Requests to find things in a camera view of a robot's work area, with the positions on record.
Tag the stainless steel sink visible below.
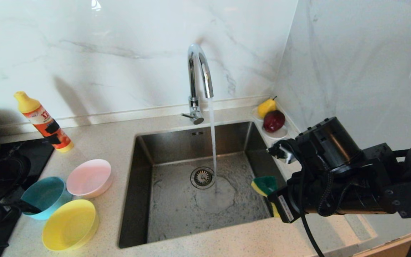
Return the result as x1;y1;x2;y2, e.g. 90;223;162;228
118;121;288;248

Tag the yellow pear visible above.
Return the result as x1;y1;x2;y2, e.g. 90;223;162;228
257;96;278;119

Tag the blue plastic bowl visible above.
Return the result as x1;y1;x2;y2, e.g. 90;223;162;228
20;176;73;220

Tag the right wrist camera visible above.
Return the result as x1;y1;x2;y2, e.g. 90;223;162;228
267;139;301;165

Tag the pink plastic bowl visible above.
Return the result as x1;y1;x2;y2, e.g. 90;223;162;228
66;159;113;199

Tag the chrome gooseneck faucet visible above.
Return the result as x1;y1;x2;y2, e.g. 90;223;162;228
181;44;214;125

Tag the orange dish soap bottle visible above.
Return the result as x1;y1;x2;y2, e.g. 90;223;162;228
14;91;74;153

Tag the small white dish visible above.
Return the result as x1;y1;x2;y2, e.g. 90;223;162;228
251;106;289;140

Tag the black induction cooktop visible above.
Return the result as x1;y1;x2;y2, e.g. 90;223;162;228
0;138;55;257

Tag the metal sink drain strainer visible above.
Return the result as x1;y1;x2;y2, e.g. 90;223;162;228
191;167;216;190

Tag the yellow plastic bowl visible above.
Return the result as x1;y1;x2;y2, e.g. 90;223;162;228
42;199;99;251

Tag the green and yellow sponge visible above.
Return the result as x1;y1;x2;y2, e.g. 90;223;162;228
251;175;281;218

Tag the red apple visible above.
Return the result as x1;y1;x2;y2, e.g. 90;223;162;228
263;110;286;133

